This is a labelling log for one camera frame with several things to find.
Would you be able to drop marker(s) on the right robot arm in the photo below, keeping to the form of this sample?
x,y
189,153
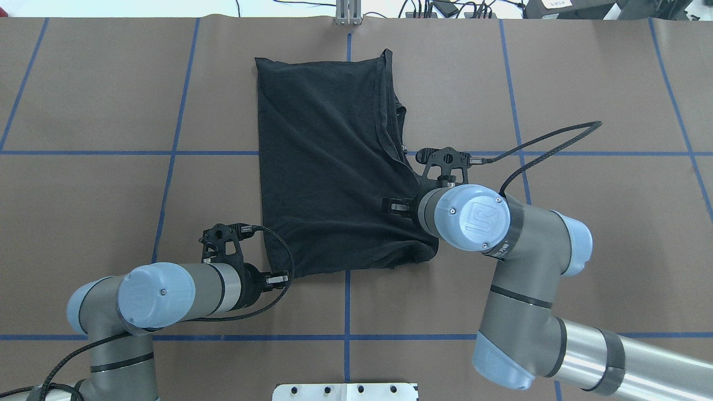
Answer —
x,y
519,337

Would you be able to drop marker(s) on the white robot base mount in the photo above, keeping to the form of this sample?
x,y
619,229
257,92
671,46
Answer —
x,y
347,391

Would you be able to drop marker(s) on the black graphic t-shirt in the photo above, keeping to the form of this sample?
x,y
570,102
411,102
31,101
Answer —
x,y
330,151

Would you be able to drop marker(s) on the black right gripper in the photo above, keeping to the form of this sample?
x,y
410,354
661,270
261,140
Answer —
x,y
411,206

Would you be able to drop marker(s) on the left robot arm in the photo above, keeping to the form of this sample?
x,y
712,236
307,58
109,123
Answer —
x,y
119,315

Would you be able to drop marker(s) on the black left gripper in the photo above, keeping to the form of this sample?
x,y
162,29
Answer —
x,y
253,279

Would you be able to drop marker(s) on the aluminium frame post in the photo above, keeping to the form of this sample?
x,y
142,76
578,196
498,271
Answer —
x,y
348,12

